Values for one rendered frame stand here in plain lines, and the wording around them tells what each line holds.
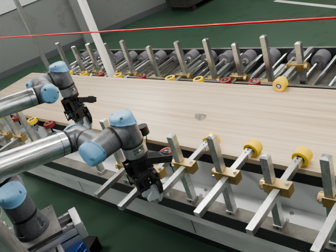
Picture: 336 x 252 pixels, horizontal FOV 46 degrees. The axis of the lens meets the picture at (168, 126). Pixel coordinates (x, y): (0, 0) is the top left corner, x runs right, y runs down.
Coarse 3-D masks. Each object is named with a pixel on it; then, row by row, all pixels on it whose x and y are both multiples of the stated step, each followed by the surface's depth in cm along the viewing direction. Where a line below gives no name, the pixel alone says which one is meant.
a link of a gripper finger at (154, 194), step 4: (152, 184) 131; (152, 188) 132; (156, 188) 132; (152, 192) 132; (156, 192) 133; (148, 196) 132; (152, 196) 133; (156, 196) 134; (160, 196) 134; (148, 200) 132; (160, 200) 137
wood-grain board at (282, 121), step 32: (0, 96) 402; (96, 96) 325; (128, 96) 306; (160, 96) 289; (192, 96) 273; (224, 96) 259; (256, 96) 247; (288, 96) 236; (320, 96) 225; (96, 128) 275; (160, 128) 248; (192, 128) 237; (224, 128) 226; (256, 128) 217; (288, 128) 208; (320, 128) 200; (256, 160) 194; (288, 160) 186
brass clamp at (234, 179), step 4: (212, 168) 187; (228, 168) 183; (232, 168) 182; (212, 172) 186; (216, 172) 183; (220, 172) 182; (224, 172) 181; (228, 172) 181; (240, 172) 180; (212, 176) 186; (216, 176) 185; (220, 176) 183; (228, 176) 179; (232, 176) 178; (236, 176) 178; (240, 176) 181; (232, 180) 179; (236, 180) 178; (236, 184) 179
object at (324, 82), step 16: (160, 48) 401; (192, 48) 373; (224, 48) 349; (240, 48) 338; (256, 48) 328; (288, 48) 310; (304, 48) 302; (320, 48) 294; (160, 64) 399; (176, 64) 386; (256, 64) 332; (192, 80) 311; (208, 80) 302
